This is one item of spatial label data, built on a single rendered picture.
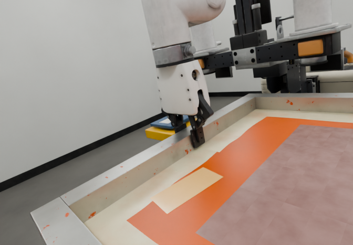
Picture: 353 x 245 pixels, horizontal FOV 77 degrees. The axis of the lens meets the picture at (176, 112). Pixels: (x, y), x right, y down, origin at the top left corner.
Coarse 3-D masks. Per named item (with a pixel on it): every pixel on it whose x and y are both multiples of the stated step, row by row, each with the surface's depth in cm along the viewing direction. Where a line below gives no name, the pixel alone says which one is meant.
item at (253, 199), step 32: (224, 160) 39; (224, 192) 30; (256, 192) 29; (288, 192) 28; (320, 192) 27; (352, 192) 26; (160, 224) 27; (192, 224) 26; (224, 224) 25; (256, 224) 24; (288, 224) 23; (320, 224) 23; (352, 224) 22
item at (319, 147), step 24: (264, 120) 53; (288, 120) 50; (312, 120) 47; (240, 144) 43; (264, 144) 41; (288, 144) 39; (312, 144) 38; (336, 144) 36; (312, 168) 31; (336, 168) 30
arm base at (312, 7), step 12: (300, 0) 63; (312, 0) 61; (324, 0) 60; (300, 12) 64; (312, 12) 62; (324, 12) 61; (300, 24) 65; (312, 24) 63; (324, 24) 62; (336, 24) 61
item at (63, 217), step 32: (256, 96) 61; (288, 96) 55; (320, 96) 50; (352, 96) 46; (224, 128) 52; (128, 160) 38; (160, 160) 39; (96, 192) 31; (128, 192) 35; (64, 224) 25
